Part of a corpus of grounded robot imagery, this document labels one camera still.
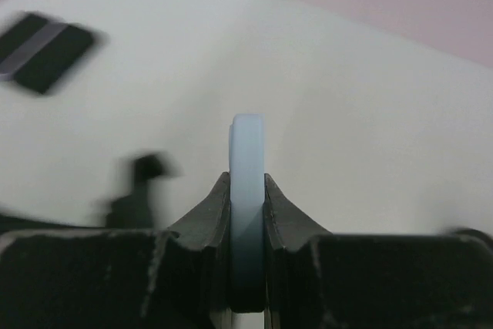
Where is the black stand with blue phone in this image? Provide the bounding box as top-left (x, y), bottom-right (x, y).
top-left (98, 151), bottom-right (181, 230)

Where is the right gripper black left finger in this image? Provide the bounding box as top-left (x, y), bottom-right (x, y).
top-left (1, 173), bottom-right (233, 328)

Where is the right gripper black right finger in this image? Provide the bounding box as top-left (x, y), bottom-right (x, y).
top-left (263, 176), bottom-right (492, 328)

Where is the light blue phone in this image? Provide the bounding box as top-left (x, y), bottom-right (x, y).
top-left (229, 114), bottom-right (265, 314)

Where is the black phone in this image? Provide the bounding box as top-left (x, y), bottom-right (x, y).
top-left (13, 24), bottom-right (98, 95)

